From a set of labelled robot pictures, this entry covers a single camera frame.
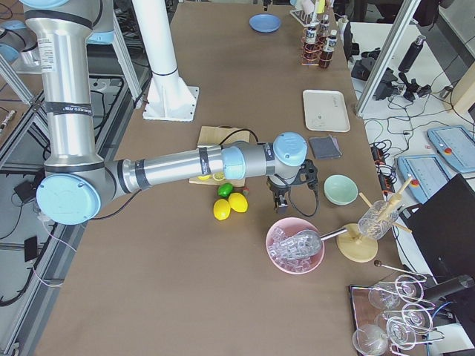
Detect wooden cup stand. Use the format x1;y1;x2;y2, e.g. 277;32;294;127
337;177;411;263

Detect black water bottle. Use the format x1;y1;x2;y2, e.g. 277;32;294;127
398;35;426;73

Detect green bowl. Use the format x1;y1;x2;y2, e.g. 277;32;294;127
324;174;358;205

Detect green lime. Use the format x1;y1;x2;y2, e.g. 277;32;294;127
217;182;234;198

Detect wooden cutting board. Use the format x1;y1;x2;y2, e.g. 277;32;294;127
189;126;250;188

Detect metal ice scoop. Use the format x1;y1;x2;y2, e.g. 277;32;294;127
287;228;347;259

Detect wine glass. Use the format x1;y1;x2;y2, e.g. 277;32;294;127
368;282;401;310
352;324;389;355
386;316;416;351

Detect tea bottle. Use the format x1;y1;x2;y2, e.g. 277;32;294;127
303;22;318;60
318;14;330;41
318;30;338;68

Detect clear glass mug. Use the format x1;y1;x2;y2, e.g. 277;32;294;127
358;200;399;240

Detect blue teach pendant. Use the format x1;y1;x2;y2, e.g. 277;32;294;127
427;125;474;174
396;154;452;204

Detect grey cloth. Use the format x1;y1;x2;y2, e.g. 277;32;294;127
309;135;341;159

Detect blue plate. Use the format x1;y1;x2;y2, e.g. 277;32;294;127
249;13;281;33

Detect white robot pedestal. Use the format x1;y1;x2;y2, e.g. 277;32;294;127
133;0;199;122

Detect clear ice cubes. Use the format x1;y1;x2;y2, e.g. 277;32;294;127
267;227;324;274

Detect yellow lemon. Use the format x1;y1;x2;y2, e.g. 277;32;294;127
228;192;249;213
213;199;231;221

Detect pink bowl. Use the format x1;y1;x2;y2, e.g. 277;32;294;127
266;217;325;274

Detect black monitor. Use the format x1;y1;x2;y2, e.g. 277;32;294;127
402;174;474;280

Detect copper wire bottle rack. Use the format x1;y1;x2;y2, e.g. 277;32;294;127
301;27;330;68

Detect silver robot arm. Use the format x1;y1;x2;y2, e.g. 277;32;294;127
24;1;315;225

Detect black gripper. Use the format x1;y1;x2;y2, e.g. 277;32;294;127
266;176;290;214

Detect cream rabbit tray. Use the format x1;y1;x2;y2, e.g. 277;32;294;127
303;89;350;133

